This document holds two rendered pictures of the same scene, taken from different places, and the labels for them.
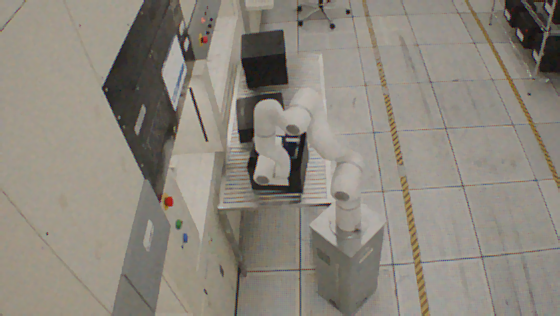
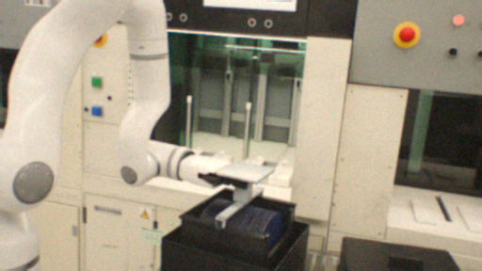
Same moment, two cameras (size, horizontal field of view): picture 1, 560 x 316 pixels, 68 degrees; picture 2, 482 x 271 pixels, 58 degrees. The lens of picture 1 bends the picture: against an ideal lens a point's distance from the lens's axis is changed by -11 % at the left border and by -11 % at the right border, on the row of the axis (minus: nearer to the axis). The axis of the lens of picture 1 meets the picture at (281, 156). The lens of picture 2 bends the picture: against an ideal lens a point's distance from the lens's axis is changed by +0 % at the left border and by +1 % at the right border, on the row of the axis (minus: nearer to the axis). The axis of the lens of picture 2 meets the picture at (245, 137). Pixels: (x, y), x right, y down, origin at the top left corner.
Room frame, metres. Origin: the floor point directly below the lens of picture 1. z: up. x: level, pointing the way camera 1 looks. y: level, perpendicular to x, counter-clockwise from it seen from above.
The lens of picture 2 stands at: (1.78, -0.94, 1.38)
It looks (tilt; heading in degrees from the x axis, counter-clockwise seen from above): 13 degrees down; 97
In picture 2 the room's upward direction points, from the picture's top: 5 degrees clockwise
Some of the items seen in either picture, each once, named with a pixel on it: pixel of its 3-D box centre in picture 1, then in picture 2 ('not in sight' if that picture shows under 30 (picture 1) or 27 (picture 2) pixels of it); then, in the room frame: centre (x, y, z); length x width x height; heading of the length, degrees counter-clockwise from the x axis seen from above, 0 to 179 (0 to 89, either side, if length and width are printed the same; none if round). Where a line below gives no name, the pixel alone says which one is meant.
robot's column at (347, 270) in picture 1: (348, 260); not in sight; (1.27, -0.27, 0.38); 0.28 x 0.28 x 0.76; 37
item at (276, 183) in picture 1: (279, 160); (237, 263); (1.67, 0.02, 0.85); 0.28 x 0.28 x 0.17; 74
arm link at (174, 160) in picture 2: not in sight; (182, 164); (1.51, 0.07, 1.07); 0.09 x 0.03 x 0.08; 74
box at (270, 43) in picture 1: (265, 58); not in sight; (2.55, 0.01, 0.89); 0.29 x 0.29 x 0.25; 86
